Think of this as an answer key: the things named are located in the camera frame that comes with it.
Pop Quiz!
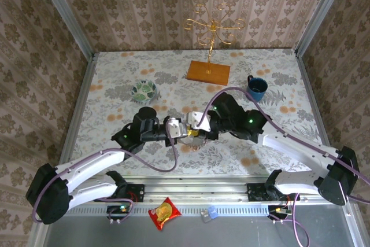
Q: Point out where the blue ceramic mug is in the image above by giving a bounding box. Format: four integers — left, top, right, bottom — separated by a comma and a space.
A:
246, 75, 269, 103

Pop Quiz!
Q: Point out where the green leaf pattern bowl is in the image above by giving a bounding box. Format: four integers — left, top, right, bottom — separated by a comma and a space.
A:
131, 80, 158, 104

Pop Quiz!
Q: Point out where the slotted grey metal strip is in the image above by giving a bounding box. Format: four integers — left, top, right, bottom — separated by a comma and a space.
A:
57, 202, 290, 216

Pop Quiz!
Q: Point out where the red snack packet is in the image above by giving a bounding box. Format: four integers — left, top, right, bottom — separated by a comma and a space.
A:
147, 197, 182, 231

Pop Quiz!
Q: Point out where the small circuit board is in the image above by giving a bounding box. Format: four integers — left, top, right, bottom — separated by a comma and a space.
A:
106, 205, 131, 219
267, 205, 293, 220

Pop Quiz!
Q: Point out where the grey metal tray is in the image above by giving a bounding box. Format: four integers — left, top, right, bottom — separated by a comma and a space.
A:
27, 209, 362, 247

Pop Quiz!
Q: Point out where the gold wire stand wooden base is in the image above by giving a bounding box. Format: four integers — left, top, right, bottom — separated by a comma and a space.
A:
183, 2, 246, 87

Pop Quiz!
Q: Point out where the aluminium front rail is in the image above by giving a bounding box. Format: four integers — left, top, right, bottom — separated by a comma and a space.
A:
120, 175, 277, 205

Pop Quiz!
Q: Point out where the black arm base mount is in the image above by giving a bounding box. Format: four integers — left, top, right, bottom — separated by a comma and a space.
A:
247, 183, 271, 201
124, 183, 145, 203

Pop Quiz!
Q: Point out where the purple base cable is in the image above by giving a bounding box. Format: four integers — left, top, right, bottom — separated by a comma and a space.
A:
95, 197, 134, 224
270, 193, 310, 247

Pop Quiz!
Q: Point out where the aluminium table side rail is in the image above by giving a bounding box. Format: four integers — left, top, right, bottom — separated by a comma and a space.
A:
294, 50, 339, 164
57, 52, 98, 172

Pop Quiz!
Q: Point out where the aluminium frame post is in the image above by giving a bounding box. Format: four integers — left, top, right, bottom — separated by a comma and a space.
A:
294, 0, 350, 57
33, 0, 95, 57

